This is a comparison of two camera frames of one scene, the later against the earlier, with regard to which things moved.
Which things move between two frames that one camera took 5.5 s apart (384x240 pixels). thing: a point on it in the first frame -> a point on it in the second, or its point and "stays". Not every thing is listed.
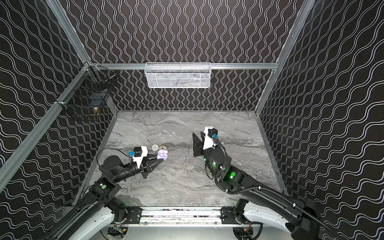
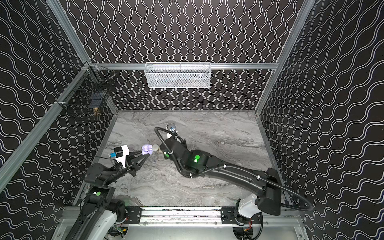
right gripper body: [202, 147] -> [167, 147]
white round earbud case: [155, 147] stays
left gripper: [144, 168] -> [130, 163]
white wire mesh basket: [178, 75] stays
